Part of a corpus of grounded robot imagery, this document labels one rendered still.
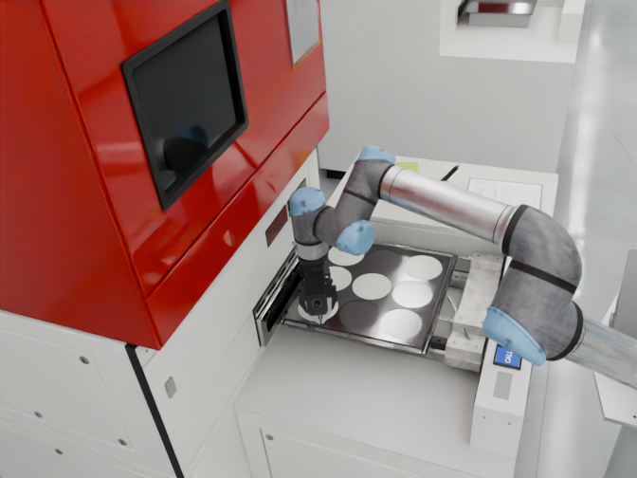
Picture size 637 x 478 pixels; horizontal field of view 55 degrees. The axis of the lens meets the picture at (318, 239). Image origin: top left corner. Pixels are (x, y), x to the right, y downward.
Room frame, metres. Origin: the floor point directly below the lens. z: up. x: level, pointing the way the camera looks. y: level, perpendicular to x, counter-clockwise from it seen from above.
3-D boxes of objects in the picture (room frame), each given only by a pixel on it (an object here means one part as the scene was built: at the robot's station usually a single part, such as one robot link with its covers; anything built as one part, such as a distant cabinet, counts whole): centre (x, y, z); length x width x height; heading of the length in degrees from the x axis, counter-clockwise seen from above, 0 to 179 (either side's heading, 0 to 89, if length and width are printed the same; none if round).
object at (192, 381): (1.10, 0.16, 1.02); 0.82 x 0.03 x 0.40; 155
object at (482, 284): (1.08, -0.37, 0.87); 0.36 x 0.08 x 0.03; 155
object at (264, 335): (1.25, 0.07, 0.89); 0.44 x 0.02 x 0.10; 155
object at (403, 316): (1.18, -0.12, 0.90); 0.34 x 0.34 x 0.01; 65
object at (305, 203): (1.07, 0.01, 1.21); 0.09 x 0.08 x 0.11; 45
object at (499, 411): (0.96, -0.43, 0.89); 0.55 x 0.09 x 0.14; 155
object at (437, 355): (1.04, -0.13, 0.84); 0.50 x 0.02 x 0.03; 65
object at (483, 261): (1.23, -0.44, 0.89); 0.08 x 0.03 x 0.03; 65
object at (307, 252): (1.07, 0.02, 1.13); 0.08 x 0.08 x 0.05
